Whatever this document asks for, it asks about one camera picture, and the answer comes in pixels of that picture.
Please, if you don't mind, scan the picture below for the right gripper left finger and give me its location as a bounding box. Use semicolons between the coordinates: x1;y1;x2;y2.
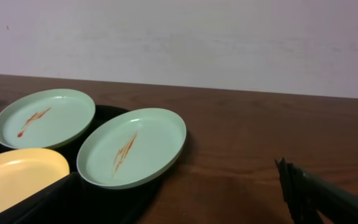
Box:
0;172;83;224

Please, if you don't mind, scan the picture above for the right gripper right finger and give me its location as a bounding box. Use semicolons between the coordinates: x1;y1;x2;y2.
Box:
275;157;358;223

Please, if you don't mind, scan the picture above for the yellow plate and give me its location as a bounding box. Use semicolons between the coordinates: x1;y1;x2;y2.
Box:
0;148;70;213

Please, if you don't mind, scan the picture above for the left light green plate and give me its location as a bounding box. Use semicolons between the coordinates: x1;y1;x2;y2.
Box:
0;89;96;149

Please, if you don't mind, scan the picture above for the light green plate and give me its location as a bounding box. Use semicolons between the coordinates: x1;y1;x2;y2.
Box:
0;89;96;149
76;108;187;189

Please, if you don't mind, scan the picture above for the right light green plate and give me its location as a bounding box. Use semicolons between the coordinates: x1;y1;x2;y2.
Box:
76;108;187;189

